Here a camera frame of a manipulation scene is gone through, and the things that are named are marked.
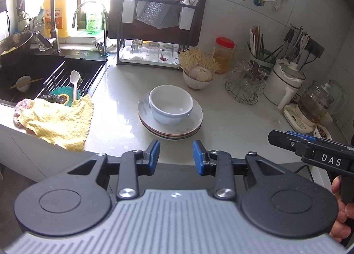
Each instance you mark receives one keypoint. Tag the white cup with brown specks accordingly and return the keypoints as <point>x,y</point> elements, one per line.
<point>322,132</point>

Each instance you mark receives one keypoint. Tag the tall steel faucet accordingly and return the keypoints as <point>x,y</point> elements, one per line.
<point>53,21</point>

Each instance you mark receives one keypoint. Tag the pale blue plastic bowl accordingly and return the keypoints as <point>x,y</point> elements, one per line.
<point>166,115</point>

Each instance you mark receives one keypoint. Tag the teal wall valve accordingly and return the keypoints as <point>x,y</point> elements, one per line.
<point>259,0</point>

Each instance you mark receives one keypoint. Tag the bundle of wooden chopsticks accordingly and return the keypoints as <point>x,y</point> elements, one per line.
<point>255,41</point>

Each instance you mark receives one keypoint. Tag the small steel faucet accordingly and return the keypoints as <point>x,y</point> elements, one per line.
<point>104,37</point>

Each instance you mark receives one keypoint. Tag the pair of wooden chopsticks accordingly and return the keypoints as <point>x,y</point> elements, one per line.
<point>36,80</point>

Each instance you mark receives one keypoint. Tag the black kitchen sink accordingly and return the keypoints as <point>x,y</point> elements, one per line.
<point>33,63</point>

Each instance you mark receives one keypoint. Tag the yellow dish cloth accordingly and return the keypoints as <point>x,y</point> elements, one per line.
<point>58,124</point>

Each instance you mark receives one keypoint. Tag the cream kettle heating base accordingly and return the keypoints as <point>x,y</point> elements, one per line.
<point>296,120</point>

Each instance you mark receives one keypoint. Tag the white ceramic spoon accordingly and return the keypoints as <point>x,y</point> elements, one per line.
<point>74,82</point>

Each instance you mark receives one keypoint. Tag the steel wool scrubber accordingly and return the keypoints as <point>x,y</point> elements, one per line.
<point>51,97</point>

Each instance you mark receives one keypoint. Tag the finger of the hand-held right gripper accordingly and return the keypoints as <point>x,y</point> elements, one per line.
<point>301,135</point>
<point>280,138</point>

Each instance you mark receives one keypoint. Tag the brown wooden cutting board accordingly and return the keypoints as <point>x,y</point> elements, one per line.
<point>199,7</point>

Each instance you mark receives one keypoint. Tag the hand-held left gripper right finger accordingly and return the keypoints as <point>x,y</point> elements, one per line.
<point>197,158</point>

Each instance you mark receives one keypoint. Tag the red lid plastic jar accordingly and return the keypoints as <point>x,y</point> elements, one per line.
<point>224,55</point>

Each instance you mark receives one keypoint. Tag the floral plate with brown rim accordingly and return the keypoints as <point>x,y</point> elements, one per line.
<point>171,134</point>

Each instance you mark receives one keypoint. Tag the plain steel cleaver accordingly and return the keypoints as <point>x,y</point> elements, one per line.
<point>167,21</point>

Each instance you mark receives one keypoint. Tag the pink knit cloth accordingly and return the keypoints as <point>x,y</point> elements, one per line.
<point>20,106</point>

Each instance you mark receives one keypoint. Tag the person's right hand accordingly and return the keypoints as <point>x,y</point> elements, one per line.
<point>344,218</point>

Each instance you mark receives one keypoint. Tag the white bowl holding garlic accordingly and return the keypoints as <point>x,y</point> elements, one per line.
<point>197,84</point>

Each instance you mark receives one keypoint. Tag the black metal dish rack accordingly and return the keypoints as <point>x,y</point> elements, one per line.
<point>121,32</point>

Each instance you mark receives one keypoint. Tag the leaf print white plate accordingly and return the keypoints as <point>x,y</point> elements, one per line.
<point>195,115</point>

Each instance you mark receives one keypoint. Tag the green chopstick holder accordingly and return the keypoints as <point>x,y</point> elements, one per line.
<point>267,61</point>

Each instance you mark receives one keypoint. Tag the clear glass tumbler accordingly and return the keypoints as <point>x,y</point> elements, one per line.
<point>41,38</point>

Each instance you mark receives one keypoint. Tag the garlic bulbs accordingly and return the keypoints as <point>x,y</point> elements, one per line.
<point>203,74</point>

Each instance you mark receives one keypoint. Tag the orange detergent bottle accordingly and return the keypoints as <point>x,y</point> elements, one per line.
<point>59,13</point>

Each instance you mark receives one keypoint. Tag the cluster of clear glass cups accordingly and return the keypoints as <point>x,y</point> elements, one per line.
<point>243,77</point>

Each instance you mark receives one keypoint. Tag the white rack cutlery holder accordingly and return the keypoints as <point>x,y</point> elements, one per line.
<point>128,10</point>
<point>185,17</point>

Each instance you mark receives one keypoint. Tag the clear drinking glass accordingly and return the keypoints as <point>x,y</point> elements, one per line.
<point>168,50</point>
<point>136,46</point>
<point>153,51</point>

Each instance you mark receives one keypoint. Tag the glass tea kettle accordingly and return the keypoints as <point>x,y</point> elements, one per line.
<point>315,104</point>

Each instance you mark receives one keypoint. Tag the black roll-up sink rack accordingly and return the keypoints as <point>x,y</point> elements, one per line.
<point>59,74</point>

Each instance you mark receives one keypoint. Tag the stainless steel bowl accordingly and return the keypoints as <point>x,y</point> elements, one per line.
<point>13,46</point>

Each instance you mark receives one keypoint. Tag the metal utensil hook rack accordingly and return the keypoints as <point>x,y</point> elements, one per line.
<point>297,27</point>

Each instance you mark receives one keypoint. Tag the white electric cooking pot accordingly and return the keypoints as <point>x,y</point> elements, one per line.
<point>282,86</point>

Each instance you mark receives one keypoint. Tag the small grey bowl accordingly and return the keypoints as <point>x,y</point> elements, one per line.
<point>22,81</point>

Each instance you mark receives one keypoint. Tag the textured steel cleaver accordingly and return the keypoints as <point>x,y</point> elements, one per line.
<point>156,2</point>

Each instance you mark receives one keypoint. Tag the black wall power strip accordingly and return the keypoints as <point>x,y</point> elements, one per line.
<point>315,47</point>

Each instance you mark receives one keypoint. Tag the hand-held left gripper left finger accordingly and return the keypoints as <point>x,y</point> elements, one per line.
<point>155,155</point>

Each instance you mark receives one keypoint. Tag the green detergent bottle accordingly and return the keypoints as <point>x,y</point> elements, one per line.
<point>93,19</point>

